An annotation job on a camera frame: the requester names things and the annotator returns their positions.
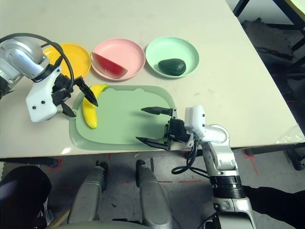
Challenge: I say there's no clear plastic bag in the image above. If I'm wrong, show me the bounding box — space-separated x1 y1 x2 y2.
276 124 305 145

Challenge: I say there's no yellow plastic plate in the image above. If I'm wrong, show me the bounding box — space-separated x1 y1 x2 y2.
42 42 92 78

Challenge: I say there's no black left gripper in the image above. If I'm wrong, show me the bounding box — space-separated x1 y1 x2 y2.
51 73 99 117

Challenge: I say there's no beige robot torso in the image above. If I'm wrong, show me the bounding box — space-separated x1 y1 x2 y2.
51 219 153 229

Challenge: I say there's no green cutting board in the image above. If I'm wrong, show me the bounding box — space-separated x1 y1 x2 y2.
69 85 177 151

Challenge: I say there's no yellow toy banana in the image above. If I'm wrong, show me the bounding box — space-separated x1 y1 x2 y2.
82 83 109 129

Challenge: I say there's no mint green plastic plate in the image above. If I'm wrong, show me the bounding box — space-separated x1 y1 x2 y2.
145 36 200 78

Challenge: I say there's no red toy watermelon slice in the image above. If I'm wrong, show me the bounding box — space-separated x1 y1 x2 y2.
92 52 129 79

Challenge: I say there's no person leg in black trousers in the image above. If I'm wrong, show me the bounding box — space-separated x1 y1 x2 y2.
243 185 305 229
0 166 52 229

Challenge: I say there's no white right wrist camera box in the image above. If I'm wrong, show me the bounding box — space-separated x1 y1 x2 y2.
184 104 208 139

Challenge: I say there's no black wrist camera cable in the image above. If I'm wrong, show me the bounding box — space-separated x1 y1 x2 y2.
0 32 75 96
171 140 210 177

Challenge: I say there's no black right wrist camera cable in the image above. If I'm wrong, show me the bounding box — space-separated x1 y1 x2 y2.
171 140 210 177

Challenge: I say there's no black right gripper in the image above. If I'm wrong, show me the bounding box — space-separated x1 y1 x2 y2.
135 106 198 151

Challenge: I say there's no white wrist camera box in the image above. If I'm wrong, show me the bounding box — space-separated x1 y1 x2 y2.
25 63 61 123
184 104 208 139

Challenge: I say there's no black left wrist camera cable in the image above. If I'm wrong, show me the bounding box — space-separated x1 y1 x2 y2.
0 32 75 96

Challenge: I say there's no pink plastic plate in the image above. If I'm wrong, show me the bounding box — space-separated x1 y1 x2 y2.
91 38 146 81

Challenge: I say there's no black table leg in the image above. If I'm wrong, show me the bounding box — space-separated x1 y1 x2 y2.
0 156 60 167
245 143 305 170

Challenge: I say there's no black shoe with white laces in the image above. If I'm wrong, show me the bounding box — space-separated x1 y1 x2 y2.
38 202 55 228

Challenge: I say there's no dark green toy avocado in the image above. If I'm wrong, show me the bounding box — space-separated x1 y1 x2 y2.
158 58 186 74

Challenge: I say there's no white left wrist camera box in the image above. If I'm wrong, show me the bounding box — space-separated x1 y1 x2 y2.
25 63 61 123

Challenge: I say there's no wooden stick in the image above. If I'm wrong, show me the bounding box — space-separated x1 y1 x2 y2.
51 207 71 229

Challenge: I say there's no silver right robot leg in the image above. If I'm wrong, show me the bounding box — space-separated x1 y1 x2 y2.
135 159 173 229

